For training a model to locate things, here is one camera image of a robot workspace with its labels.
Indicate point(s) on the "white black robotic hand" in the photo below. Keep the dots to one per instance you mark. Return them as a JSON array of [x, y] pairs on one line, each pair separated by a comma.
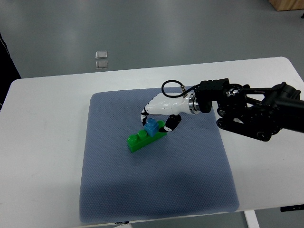
[[172, 107]]

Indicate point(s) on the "blue toy block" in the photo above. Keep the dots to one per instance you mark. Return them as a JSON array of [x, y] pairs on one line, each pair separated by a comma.
[[151, 127]]

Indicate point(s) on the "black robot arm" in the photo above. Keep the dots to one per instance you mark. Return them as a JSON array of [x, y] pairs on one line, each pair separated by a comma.
[[258, 113]]

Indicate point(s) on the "green four-stud toy block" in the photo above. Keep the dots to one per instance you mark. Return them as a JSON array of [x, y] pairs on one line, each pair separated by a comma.
[[142, 139]]

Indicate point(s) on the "blue-grey mesh mat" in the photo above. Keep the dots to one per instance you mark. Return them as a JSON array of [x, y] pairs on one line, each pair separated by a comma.
[[183, 173]]

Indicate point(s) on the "lower metal floor plate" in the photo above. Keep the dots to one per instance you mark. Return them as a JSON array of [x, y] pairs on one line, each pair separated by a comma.
[[101, 64]]

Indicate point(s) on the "metal floor plate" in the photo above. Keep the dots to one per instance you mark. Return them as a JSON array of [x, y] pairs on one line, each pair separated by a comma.
[[101, 64], [101, 54]]

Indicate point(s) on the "upper metal floor plate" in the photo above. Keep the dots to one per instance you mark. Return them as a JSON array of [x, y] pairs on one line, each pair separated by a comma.
[[101, 54]]

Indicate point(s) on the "white table leg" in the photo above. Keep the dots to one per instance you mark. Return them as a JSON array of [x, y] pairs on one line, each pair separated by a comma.
[[251, 219]]

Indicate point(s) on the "wooden box corner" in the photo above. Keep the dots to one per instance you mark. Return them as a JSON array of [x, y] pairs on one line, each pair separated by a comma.
[[286, 5]]

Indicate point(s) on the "black table control panel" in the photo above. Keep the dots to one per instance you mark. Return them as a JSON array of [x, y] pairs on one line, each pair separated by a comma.
[[292, 208]]

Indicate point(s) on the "dark object at left edge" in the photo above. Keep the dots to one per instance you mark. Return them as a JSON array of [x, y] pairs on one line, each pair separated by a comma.
[[8, 71]]

